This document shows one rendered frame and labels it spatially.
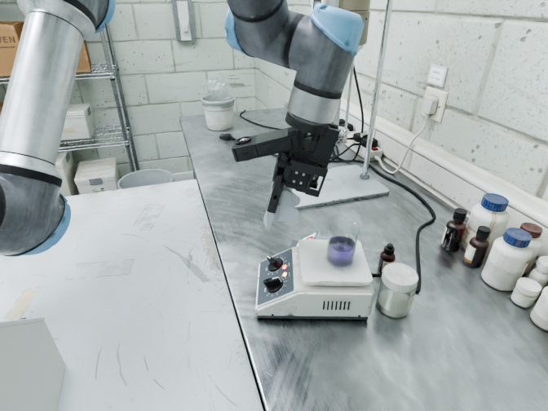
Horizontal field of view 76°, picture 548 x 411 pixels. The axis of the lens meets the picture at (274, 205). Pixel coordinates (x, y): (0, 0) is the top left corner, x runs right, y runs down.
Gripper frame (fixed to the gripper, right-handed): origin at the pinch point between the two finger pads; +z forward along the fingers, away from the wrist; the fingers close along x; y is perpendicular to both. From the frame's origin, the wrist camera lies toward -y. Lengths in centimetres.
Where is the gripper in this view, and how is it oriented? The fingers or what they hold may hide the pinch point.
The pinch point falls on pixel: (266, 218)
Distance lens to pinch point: 65.3
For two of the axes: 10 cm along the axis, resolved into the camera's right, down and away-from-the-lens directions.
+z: -2.4, 8.3, 5.0
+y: 9.7, 2.5, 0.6
